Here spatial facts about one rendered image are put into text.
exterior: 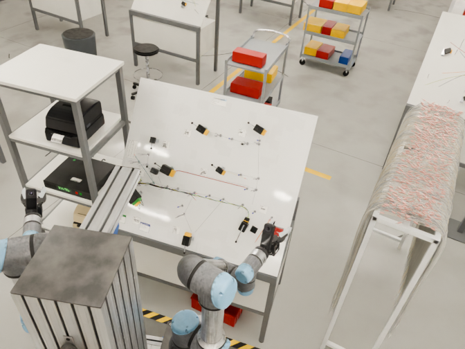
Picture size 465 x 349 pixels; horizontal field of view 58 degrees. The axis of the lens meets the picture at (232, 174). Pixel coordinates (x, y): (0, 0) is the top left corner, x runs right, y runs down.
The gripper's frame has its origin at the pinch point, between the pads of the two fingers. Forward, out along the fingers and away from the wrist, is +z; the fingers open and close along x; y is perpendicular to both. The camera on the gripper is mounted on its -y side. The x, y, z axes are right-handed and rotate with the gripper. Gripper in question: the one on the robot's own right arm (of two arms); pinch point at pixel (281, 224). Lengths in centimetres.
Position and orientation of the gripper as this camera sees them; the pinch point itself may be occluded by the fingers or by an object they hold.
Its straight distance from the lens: 197.7
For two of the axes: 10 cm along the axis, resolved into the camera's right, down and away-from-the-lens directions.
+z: 5.6, -5.0, 6.6
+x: 8.3, 2.9, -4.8
